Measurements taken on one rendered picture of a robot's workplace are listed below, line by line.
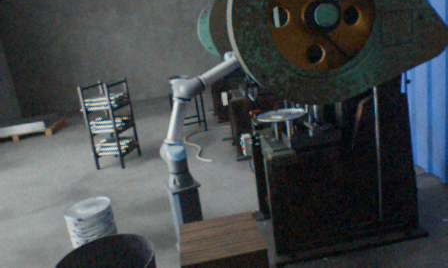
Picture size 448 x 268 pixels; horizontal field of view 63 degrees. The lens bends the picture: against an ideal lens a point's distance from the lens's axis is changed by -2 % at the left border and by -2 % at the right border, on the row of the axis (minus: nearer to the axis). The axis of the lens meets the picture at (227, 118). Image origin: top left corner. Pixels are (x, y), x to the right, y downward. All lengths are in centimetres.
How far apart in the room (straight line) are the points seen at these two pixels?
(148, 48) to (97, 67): 123
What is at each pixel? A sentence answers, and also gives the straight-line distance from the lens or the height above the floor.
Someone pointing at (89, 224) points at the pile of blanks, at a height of 28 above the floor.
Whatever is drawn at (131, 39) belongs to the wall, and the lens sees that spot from 882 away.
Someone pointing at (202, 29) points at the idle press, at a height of 136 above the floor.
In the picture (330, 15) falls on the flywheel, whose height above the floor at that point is 133.
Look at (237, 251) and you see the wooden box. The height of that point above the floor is 35.
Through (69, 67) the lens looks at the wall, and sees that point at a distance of 914.
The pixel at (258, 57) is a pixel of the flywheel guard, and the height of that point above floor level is 119.
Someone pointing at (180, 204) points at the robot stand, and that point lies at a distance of 230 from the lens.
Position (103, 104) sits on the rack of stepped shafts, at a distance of 423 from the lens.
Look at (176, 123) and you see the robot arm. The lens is 235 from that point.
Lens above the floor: 133
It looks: 14 degrees down
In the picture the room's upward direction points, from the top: 8 degrees counter-clockwise
